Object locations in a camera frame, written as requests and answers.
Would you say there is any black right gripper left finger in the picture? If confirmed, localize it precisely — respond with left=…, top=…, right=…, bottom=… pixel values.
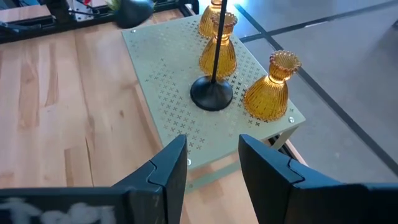
left=111, top=134, right=188, bottom=224

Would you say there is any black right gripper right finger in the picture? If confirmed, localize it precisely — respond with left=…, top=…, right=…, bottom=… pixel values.
left=238, top=133, right=368, bottom=224

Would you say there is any amber glass candle holder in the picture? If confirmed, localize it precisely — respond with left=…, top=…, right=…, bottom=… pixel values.
left=198, top=11, right=239, bottom=80
left=243, top=50, right=302, bottom=123
left=198, top=0, right=224, bottom=40

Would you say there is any black metal candlestick holder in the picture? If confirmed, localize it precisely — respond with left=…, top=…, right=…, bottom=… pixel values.
left=190, top=0, right=234, bottom=112
left=115, top=0, right=155, bottom=29

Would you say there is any green perforated metal shelf riser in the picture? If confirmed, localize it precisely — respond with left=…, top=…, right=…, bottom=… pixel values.
left=121, top=14, right=307, bottom=194

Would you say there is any small green potted plant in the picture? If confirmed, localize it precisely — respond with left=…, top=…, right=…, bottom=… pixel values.
left=105, top=0, right=122, bottom=12

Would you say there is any black aluminium rig frame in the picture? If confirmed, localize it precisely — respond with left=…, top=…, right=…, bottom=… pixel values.
left=0, top=0, right=200, bottom=44

